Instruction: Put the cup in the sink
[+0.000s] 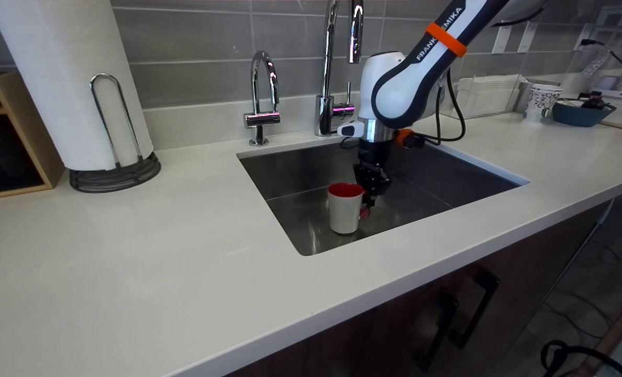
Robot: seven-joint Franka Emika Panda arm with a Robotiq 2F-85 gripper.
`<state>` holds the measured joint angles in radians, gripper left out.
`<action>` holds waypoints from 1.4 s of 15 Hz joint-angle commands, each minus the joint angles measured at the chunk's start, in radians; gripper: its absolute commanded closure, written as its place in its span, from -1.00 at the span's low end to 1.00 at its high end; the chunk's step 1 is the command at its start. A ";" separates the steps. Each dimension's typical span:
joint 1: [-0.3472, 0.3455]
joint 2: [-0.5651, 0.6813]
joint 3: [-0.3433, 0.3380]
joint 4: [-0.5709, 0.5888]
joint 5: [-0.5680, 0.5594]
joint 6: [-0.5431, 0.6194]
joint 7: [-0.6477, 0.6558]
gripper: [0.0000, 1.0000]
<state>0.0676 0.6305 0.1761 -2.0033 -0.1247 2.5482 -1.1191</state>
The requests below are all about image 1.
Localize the white wall outlet plate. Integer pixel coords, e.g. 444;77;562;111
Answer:
491;17;517;57
516;18;540;55

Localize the white paper towel roll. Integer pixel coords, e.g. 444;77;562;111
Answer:
0;0;157;174

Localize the tall chrome gooseneck faucet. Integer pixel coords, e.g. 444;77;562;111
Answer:
313;0;368;137

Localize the small chrome faucet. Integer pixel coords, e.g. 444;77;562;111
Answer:
242;48;284;149

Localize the dark wooden base cabinet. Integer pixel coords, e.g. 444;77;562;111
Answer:
225;181;622;377

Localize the thin black floor cable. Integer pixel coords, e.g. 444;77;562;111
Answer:
539;336;622;377

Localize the clear acrylic napkin holder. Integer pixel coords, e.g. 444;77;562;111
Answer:
433;71;533;120

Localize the light wooden frame box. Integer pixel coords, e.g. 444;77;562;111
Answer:
0;71;67;207

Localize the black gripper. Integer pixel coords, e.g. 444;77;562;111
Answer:
351;137;397;210

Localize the stainless steel sink basin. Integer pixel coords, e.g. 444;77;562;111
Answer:
235;128;533;259

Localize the dark blue bowl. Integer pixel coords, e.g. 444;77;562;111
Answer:
548;92;617;129

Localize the white mug with red interior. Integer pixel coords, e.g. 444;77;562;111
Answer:
325;180;377;238

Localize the black wire paper towel holder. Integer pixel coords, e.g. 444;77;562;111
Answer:
67;71;164;196

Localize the black cabinet handle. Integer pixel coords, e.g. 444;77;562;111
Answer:
410;291;461;377
448;263;500;352

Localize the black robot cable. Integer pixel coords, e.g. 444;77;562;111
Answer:
409;66;469;146

